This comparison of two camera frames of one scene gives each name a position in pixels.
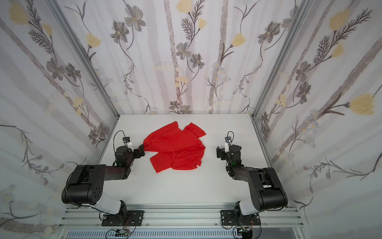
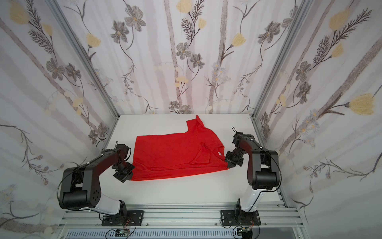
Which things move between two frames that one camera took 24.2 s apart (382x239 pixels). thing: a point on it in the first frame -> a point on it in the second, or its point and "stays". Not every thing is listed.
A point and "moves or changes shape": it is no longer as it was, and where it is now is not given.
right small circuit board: (246, 232) stays
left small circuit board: (122, 232) stays
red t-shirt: (178, 149) moves or changes shape
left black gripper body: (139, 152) -> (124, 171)
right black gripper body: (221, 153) -> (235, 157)
